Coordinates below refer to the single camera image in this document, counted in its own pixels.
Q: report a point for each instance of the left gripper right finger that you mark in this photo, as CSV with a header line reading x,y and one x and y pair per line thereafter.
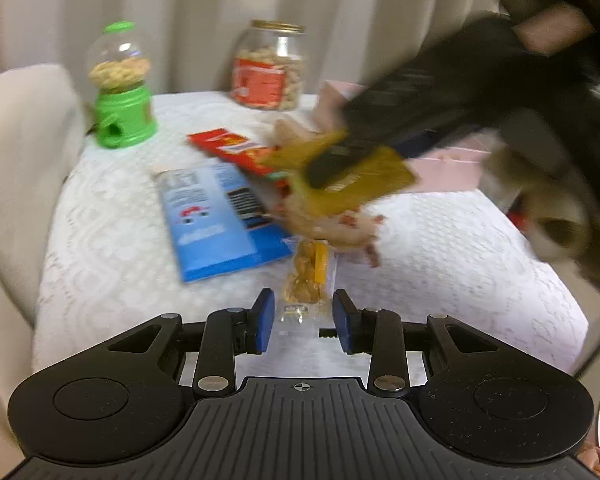
x,y
376,333

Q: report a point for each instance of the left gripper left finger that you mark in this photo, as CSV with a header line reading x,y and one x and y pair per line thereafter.
x,y
229,333

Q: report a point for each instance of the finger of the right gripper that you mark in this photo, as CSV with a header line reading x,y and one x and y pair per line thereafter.
x,y
342,163

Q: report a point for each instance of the round rice cracker packet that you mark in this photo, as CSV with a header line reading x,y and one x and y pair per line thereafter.
x,y
336,214

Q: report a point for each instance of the small yellow nut packet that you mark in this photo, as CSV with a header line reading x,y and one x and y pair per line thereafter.
x,y
306,303

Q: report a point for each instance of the blue snack package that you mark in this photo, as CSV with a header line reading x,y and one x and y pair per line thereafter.
x,y
217,224

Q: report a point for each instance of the red snack stick packet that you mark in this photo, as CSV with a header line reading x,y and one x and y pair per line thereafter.
x,y
247,154

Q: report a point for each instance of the glass peanut jar gold lid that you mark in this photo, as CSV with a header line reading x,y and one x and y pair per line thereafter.
x,y
269,66

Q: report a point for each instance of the pink gift box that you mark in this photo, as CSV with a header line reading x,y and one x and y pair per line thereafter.
x,y
456,168

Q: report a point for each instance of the beige curtain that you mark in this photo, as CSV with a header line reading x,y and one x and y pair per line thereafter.
x,y
191,42

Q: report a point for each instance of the green candy dispenser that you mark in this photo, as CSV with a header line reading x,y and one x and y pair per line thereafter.
x,y
118,66

